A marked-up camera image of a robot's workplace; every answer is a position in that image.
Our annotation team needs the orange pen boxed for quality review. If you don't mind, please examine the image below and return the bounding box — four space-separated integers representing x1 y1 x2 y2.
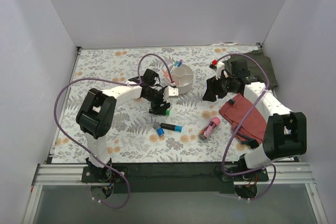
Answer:
162 69 171 81

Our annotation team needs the white round compartment organizer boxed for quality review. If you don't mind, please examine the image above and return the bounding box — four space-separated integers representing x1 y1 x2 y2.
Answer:
169 63 194 95

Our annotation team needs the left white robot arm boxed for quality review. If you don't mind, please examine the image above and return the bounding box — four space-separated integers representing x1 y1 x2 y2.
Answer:
76 69 171 182

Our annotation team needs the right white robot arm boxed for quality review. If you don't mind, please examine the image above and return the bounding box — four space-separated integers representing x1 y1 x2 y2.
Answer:
202 60 307 181

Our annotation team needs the floral patterned mat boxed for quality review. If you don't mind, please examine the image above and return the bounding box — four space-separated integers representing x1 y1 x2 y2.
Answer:
52 46 258 164

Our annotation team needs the blue and grey cap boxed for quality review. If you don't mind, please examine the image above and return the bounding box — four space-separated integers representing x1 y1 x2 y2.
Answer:
153 122 164 136

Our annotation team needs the red cloth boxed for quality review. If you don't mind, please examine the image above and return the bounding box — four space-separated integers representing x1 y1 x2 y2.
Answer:
218 93 268 148

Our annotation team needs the dark green cloth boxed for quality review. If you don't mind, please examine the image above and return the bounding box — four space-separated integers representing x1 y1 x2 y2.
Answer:
224 49 278 89

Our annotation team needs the blue-capped black highlighter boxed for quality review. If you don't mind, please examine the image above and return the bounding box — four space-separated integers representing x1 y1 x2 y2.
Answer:
160 123 183 132

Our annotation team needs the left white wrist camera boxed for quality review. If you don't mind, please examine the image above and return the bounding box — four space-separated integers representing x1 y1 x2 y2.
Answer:
163 86 179 101

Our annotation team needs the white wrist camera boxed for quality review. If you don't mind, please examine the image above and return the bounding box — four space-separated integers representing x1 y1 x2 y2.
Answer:
209 60 225 80
163 86 179 101

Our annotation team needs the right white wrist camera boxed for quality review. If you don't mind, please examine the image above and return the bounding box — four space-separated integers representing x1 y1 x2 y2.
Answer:
209 60 225 80

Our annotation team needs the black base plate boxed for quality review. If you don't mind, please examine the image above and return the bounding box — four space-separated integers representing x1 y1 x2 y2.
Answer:
81 161 269 195

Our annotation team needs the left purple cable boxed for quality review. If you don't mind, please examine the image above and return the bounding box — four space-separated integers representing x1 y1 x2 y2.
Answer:
53 54 175 209

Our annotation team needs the aluminium frame rail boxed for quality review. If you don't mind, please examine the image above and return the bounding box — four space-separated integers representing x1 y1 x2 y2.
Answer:
24 162 328 223

